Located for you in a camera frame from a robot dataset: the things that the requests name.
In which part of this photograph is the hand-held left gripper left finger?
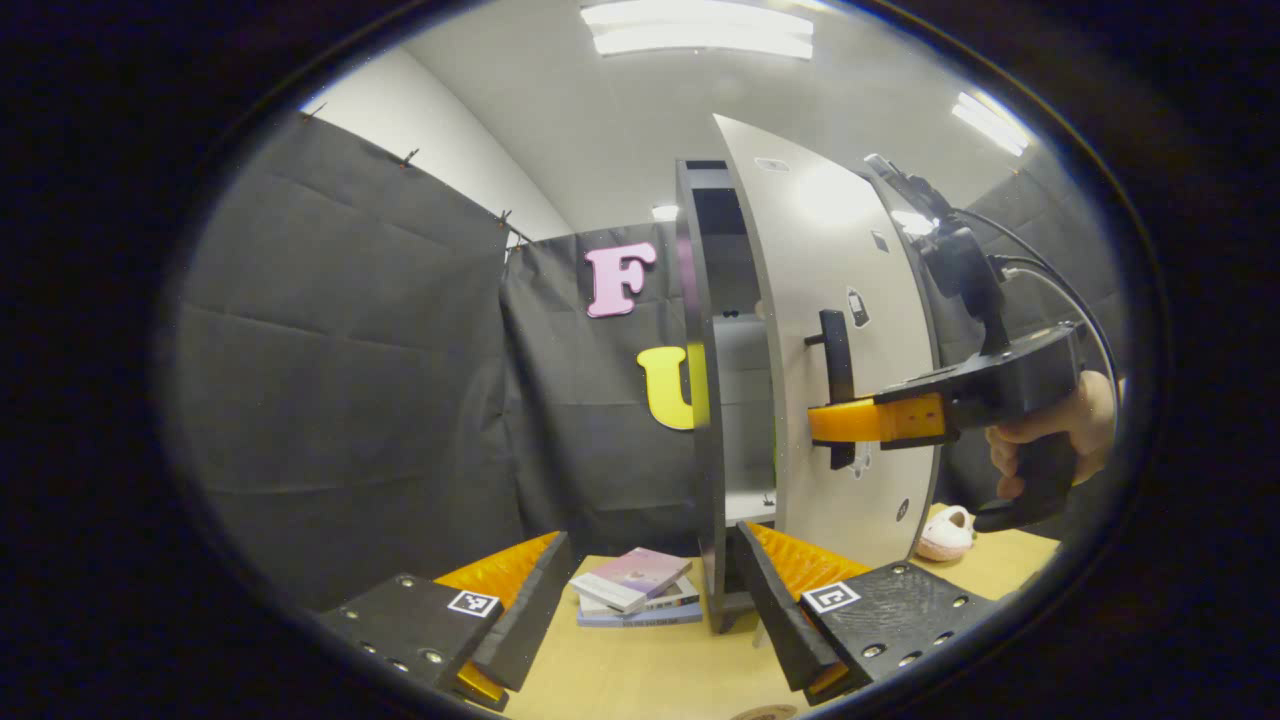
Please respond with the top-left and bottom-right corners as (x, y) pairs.
(315, 530), (576, 713)

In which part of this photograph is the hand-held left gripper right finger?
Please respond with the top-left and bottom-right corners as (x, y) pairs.
(733, 520), (1001, 706)

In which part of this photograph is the light grey cabinet door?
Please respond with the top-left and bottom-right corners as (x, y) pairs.
(712, 113), (941, 571)

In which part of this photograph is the white book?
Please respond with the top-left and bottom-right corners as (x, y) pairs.
(580, 578), (701, 616)

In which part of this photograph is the blue book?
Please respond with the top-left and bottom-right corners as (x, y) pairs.
(577, 600), (704, 628)

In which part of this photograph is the pink cover book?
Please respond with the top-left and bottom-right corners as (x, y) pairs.
(570, 547), (693, 614)

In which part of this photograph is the pink plush toy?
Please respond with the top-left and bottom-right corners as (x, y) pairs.
(915, 505), (976, 563)

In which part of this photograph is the black backdrop cloth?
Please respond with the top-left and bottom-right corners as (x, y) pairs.
(160, 110), (1126, 611)

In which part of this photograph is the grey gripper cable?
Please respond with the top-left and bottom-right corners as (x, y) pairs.
(1000, 266), (1113, 383)

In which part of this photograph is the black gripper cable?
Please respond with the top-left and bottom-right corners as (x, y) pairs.
(955, 205), (1121, 401)

